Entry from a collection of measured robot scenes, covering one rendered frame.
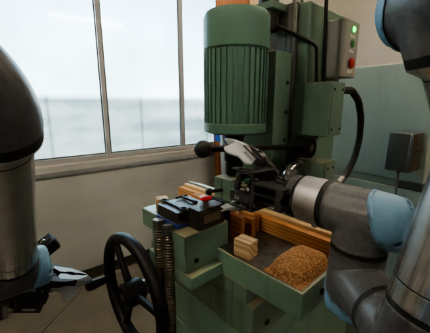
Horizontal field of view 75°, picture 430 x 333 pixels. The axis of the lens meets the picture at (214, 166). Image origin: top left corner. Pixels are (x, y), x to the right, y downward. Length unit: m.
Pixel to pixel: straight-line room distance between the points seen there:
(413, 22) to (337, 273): 0.33
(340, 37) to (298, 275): 0.67
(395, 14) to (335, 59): 0.51
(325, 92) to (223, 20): 0.33
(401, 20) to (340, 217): 0.26
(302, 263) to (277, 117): 0.42
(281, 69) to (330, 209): 0.52
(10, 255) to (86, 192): 1.59
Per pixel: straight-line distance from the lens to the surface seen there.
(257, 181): 0.49
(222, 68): 0.74
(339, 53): 0.96
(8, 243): 0.50
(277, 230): 0.77
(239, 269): 0.67
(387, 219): 0.41
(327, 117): 0.84
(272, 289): 0.63
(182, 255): 0.65
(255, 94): 0.74
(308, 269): 0.62
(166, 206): 0.69
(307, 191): 0.45
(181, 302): 0.94
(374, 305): 0.40
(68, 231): 2.14
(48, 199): 2.05
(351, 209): 0.42
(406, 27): 0.45
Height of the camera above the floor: 1.24
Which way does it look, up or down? 13 degrees down
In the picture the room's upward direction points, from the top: straight up
